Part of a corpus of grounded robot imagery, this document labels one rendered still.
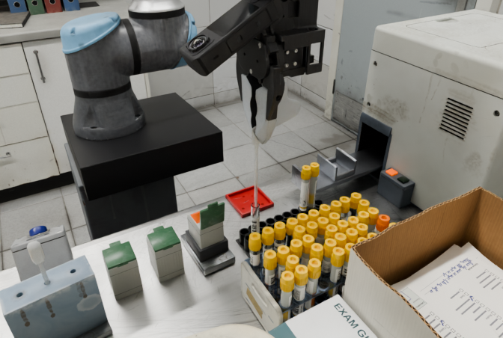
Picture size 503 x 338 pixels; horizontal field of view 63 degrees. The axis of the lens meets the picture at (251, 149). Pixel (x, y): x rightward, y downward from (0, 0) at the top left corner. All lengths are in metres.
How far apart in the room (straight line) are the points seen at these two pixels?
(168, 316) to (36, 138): 1.80
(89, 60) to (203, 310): 0.51
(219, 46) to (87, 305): 0.36
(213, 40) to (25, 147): 1.94
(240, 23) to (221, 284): 0.38
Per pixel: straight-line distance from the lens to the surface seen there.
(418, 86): 0.75
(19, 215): 2.41
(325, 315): 0.53
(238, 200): 0.78
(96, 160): 0.81
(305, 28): 0.50
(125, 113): 0.88
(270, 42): 0.47
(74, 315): 0.59
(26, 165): 2.38
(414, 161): 0.79
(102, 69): 0.85
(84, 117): 0.89
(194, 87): 3.12
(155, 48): 0.87
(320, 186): 0.76
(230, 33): 0.45
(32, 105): 2.24
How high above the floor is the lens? 1.36
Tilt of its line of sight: 31 degrees down
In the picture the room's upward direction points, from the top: straight up
